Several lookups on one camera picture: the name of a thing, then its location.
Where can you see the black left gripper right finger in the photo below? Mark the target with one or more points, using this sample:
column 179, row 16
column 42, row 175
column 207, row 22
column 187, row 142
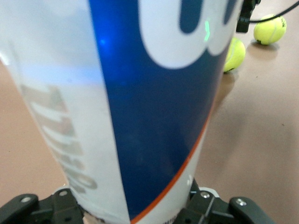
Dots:
column 222, row 212

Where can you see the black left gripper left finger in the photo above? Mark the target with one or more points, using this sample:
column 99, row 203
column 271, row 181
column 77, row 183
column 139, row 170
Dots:
column 35, row 210

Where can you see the Wilson tennis ball can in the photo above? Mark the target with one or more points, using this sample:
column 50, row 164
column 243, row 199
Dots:
column 151, row 116

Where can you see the yellow tennis ball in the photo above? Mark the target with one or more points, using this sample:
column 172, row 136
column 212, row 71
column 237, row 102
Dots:
column 269, row 29
column 236, row 56

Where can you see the brown table mat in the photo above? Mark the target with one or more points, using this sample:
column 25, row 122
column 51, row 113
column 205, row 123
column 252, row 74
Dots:
column 257, row 140

